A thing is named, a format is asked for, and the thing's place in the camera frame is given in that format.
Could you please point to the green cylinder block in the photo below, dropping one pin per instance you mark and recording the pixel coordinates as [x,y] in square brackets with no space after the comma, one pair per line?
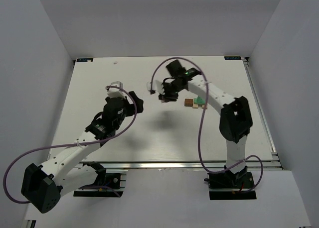
[199,101]

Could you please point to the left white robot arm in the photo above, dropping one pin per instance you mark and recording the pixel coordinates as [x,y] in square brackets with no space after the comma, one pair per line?
[45,184]

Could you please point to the brown notched block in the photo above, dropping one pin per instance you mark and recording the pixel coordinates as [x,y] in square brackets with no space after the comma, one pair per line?
[188,102]

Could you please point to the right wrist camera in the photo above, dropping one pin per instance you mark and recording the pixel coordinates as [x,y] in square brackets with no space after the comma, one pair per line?
[155,86]

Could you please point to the blue corner label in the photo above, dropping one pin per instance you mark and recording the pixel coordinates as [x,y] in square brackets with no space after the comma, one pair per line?
[84,60]
[232,58]

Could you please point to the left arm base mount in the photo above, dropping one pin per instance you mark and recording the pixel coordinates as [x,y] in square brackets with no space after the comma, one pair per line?
[108,183]

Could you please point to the left blue corner label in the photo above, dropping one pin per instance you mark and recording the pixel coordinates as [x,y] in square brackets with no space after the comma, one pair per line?
[84,60]

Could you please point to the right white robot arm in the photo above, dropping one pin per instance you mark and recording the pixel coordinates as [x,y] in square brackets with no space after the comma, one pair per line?
[235,115]

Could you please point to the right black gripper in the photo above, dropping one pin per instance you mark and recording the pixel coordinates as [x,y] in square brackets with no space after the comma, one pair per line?
[167,91]

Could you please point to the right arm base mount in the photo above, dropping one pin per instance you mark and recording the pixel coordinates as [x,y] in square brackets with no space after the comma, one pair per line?
[222,189]

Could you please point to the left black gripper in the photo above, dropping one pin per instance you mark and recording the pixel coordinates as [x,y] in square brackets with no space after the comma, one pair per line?
[128,105]

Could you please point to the right blue corner label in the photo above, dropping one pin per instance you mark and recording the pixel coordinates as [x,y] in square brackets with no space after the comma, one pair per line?
[232,58]

